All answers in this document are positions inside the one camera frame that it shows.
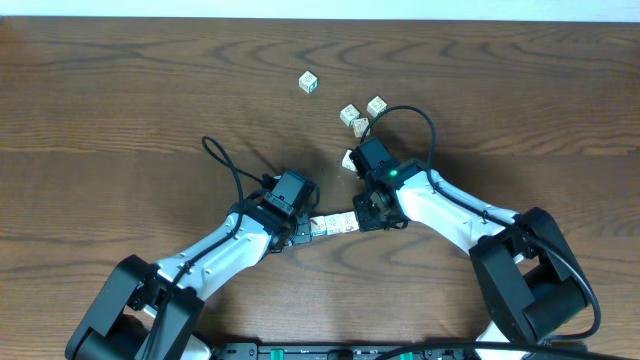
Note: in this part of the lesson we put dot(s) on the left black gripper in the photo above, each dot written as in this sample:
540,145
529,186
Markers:
302,228

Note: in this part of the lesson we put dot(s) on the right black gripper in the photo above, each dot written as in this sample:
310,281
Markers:
365,222

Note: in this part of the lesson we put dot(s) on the wooden block with red mark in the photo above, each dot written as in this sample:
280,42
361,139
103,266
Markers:
318,226

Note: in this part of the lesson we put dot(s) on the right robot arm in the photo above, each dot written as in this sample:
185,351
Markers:
529,278

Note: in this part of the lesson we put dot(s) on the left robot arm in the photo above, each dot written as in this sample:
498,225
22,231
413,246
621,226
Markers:
150,310

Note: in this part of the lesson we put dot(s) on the wooden block green edge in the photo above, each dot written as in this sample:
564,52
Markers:
376,106

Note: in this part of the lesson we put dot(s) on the wooden block with teal side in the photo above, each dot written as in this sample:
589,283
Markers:
308,82

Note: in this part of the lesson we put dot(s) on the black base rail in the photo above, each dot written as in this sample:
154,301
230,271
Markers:
253,351

